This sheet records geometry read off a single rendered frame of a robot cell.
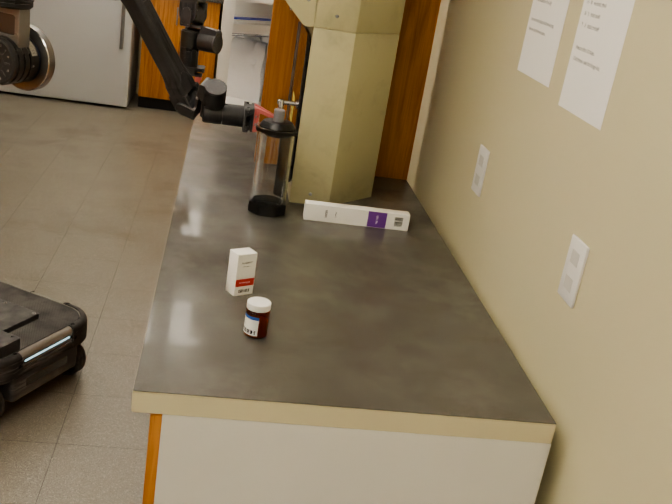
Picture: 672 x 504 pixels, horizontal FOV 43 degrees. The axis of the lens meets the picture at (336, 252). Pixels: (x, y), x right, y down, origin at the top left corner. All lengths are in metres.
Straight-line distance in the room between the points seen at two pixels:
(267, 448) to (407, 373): 0.29
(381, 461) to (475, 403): 0.19
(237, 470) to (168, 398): 0.18
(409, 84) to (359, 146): 0.37
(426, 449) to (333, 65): 1.14
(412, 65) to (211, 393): 1.54
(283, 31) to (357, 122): 0.42
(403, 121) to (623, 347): 1.49
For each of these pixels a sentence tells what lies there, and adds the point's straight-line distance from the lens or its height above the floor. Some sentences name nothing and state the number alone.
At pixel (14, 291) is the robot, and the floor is 0.24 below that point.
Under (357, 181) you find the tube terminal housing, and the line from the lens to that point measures 2.43.
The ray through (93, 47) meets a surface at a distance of 7.28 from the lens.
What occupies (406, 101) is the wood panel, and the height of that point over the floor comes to 1.19.
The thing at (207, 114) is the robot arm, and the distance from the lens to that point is 2.30.
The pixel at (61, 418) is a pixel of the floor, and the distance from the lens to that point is 3.05.
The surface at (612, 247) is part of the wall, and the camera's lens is 1.45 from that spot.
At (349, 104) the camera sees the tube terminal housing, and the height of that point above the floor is 1.22.
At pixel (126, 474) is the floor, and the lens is 2.80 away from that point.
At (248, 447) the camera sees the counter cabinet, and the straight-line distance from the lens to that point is 1.44.
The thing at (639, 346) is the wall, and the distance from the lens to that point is 1.34.
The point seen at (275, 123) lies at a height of 1.18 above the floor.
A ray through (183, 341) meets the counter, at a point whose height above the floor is 0.94.
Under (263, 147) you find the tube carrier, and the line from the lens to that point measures 2.17.
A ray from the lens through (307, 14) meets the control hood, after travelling 2.24.
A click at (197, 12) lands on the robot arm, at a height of 1.36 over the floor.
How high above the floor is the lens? 1.65
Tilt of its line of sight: 21 degrees down
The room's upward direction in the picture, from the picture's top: 9 degrees clockwise
